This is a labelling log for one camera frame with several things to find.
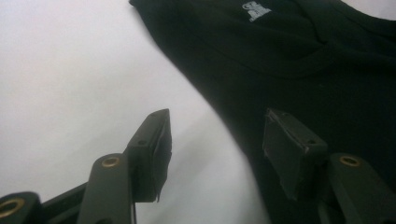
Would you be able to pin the black tank top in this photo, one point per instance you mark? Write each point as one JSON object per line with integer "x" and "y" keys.
{"x": 295, "y": 68}

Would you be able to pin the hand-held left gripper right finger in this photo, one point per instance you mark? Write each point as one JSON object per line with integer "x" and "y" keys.
{"x": 289, "y": 152}

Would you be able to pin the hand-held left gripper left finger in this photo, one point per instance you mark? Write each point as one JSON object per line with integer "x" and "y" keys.
{"x": 152, "y": 155}

